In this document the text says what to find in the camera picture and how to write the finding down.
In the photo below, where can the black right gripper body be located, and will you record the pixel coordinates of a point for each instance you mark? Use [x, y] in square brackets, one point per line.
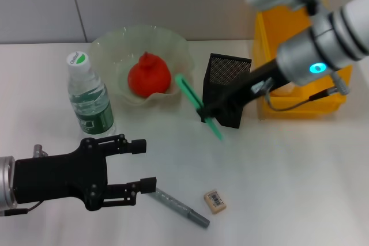
[265, 73]

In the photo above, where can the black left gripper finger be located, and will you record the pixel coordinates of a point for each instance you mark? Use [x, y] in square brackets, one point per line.
[148, 185]
[138, 145]

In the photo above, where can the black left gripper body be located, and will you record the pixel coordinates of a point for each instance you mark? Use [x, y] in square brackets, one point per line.
[54, 179]

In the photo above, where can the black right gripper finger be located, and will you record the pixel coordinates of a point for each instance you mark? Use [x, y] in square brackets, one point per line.
[225, 112]
[226, 96]

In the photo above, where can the white paper ball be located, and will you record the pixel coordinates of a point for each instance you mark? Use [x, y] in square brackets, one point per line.
[289, 87]

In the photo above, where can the grey glitter pen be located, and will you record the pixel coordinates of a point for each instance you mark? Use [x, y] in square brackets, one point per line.
[178, 205]

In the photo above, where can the green utility knife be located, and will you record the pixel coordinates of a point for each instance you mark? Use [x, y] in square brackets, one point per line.
[187, 90]

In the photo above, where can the clear green-label water bottle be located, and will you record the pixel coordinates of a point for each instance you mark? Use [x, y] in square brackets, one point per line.
[95, 119]

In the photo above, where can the beige eraser with barcode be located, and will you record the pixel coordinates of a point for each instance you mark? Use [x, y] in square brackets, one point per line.
[214, 202]

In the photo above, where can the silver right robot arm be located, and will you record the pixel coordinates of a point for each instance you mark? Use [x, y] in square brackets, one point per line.
[346, 27]

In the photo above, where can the black mesh pen holder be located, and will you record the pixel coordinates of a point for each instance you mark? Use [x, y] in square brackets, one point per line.
[227, 70]

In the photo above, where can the pale green glass fruit bowl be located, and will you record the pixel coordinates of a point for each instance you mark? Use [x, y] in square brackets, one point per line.
[115, 53]

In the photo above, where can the yellow plastic bin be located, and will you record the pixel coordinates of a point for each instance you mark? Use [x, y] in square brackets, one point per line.
[274, 33]

